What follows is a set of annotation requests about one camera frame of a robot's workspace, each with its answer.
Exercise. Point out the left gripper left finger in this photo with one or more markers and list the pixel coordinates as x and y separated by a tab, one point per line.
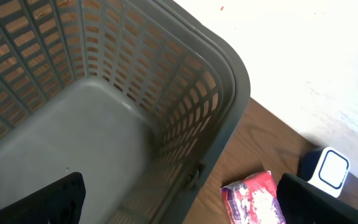
59	202

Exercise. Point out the purple red pantyliner pack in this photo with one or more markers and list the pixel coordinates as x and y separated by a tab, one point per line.
253	200

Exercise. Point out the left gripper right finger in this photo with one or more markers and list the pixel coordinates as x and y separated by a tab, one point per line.
303	203

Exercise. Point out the grey plastic shopping basket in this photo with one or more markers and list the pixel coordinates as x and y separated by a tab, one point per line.
138	97

